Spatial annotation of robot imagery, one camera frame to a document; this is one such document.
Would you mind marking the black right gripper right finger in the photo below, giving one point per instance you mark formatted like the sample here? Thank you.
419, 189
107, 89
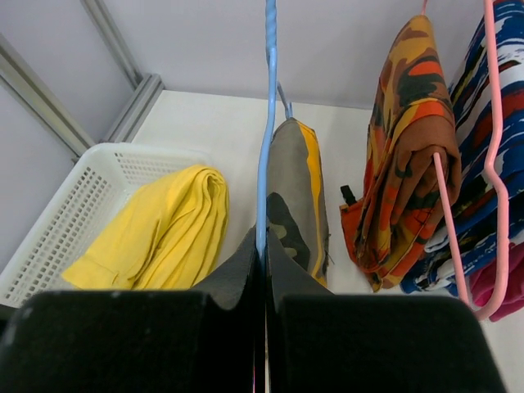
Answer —
323, 342

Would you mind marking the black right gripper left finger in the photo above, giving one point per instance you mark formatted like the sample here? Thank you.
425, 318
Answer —
197, 340

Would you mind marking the olive yellow camouflage trousers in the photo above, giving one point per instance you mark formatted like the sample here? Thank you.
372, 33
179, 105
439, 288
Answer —
296, 208

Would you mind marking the blue hanger of camouflage trousers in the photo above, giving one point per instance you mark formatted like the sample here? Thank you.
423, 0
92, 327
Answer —
274, 90

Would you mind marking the pink hanger of orange trousers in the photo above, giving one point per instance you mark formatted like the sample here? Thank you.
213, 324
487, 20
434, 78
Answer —
453, 243

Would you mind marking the blue white patterned trousers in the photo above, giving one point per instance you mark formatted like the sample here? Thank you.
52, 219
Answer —
475, 211

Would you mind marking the orange camouflage trousers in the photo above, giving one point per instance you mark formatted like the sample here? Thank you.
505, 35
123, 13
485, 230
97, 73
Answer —
387, 229

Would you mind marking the white plastic basket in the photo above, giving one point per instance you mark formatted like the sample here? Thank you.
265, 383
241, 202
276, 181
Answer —
95, 190

